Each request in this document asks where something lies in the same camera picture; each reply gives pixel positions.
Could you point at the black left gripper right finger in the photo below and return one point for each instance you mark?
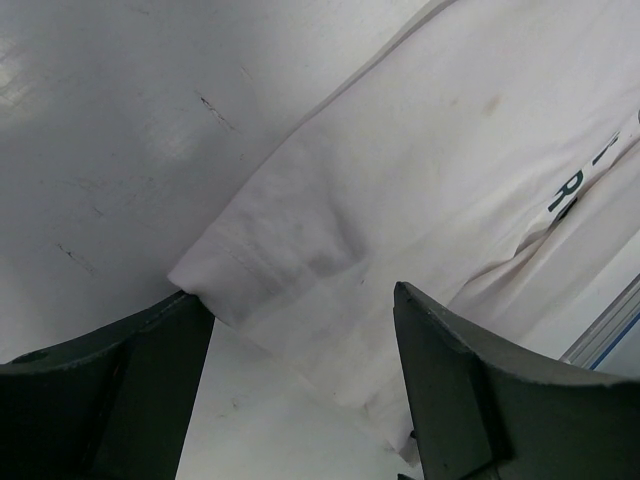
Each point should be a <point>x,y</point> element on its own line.
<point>483,407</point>

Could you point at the aluminium rail frame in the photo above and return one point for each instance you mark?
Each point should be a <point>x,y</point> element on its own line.
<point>591,349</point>

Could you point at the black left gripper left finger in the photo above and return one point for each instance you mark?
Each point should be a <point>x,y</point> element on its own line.
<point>115,403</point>

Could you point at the white printed t-shirt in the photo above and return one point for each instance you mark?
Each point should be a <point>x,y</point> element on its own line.
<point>491,160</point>

